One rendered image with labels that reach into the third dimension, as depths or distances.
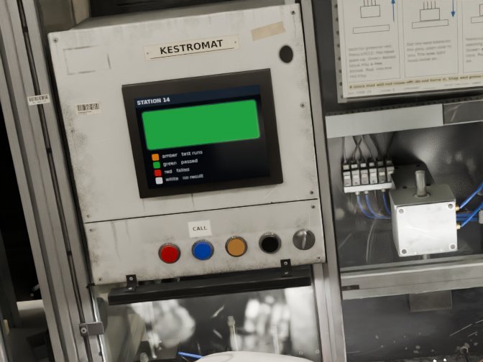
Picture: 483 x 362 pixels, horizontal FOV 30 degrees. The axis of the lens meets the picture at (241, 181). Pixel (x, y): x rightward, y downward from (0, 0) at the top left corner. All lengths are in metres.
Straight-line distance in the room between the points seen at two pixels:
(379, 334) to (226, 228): 0.71
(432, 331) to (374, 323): 0.14
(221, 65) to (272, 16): 0.12
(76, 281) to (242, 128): 0.43
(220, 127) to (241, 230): 0.20
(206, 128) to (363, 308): 0.80
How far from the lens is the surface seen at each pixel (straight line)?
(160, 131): 1.52
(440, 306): 1.89
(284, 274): 1.59
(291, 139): 1.54
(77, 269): 1.67
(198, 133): 1.52
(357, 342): 2.19
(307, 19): 1.51
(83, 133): 1.57
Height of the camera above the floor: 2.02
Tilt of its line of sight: 18 degrees down
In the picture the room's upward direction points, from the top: 7 degrees counter-clockwise
